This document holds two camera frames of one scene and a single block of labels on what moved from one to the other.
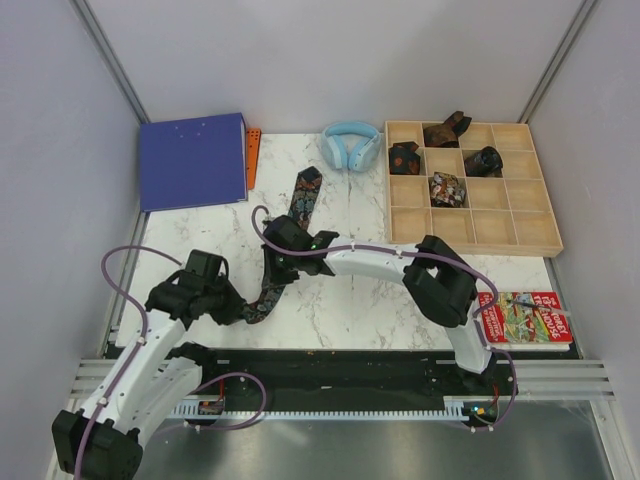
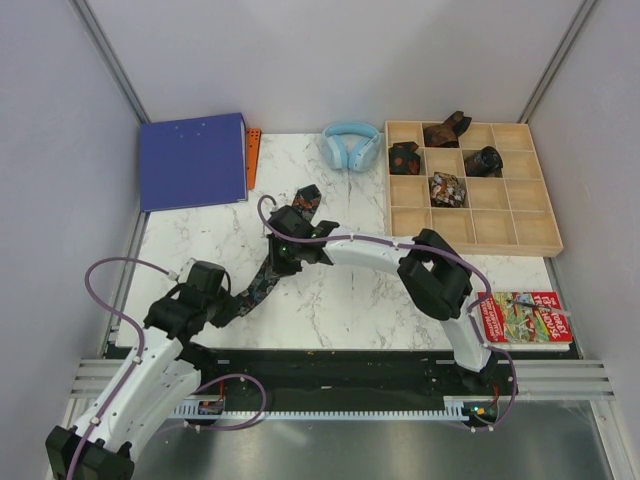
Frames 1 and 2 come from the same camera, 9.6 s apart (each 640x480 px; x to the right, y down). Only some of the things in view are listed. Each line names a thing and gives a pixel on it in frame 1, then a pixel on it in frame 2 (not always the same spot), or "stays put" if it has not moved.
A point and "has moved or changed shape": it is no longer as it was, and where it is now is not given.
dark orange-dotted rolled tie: (403, 158) stays put
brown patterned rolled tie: (447, 135) stays put
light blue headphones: (351, 145) stays put
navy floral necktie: (301, 206) has moved or changed shape
